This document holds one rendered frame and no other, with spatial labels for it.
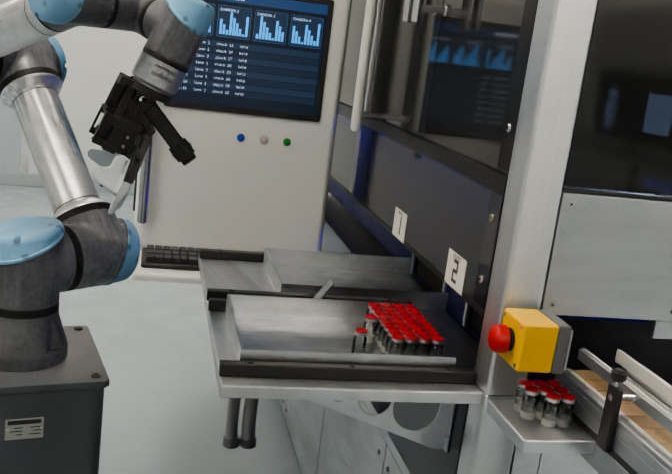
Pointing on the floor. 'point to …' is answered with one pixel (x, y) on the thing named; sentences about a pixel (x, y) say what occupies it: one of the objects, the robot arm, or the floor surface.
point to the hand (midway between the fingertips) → (108, 202)
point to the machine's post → (532, 194)
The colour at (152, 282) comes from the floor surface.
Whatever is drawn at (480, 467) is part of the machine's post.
